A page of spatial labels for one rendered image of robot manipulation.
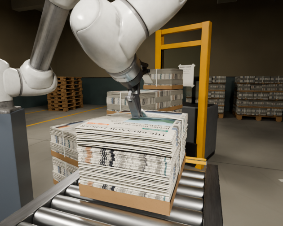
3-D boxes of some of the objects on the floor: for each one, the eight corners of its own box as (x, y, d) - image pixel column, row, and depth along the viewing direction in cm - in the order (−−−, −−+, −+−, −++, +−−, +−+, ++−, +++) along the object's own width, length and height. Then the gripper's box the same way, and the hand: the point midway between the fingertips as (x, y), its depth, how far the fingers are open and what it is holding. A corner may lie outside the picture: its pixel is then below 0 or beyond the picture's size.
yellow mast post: (153, 156, 300) (155, 30, 270) (156, 154, 307) (158, 31, 277) (159, 158, 295) (161, 29, 264) (162, 156, 302) (164, 30, 271)
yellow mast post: (195, 167, 261) (201, 22, 230) (197, 165, 268) (204, 23, 237) (201, 169, 256) (209, 20, 225) (203, 167, 263) (212, 22, 232)
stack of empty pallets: (67, 106, 869) (64, 77, 847) (84, 107, 847) (82, 77, 825) (46, 110, 749) (43, 76, 728) (65, 111, 727) (63, 76, 706)
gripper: (122, 33, 59) (142, 70, 78) (105, 110, 52) (132, 130, 71) (145, 31, 57) (160, 69, 76) (131, 112, 49) (152, 131, 69)
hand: (146, 97), depth 73 cm, fingers open, 13 cm apart
